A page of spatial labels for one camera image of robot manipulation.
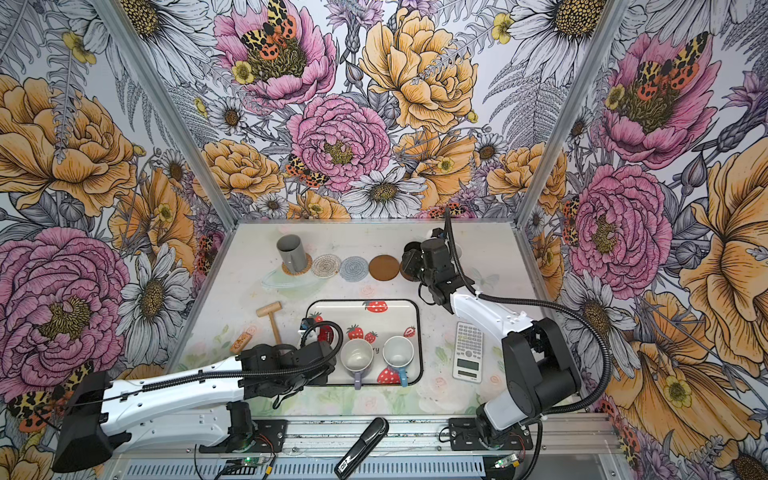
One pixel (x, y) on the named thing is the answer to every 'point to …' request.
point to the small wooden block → (241, 343)
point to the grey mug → (293, 253)
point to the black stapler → (371, 436)
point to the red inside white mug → (325, 333)
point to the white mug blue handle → (398, 351)
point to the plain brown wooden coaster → (383, 267)
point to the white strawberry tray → (374, 321)
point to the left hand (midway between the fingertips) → (318, 371)
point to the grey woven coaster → (353, 268)
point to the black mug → (412, 260)
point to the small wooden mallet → (268, 310)
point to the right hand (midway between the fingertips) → (406, 264)
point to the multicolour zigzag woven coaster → (326, 266)
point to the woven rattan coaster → (307, 267)
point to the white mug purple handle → (357, 354)
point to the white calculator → (468, 352)
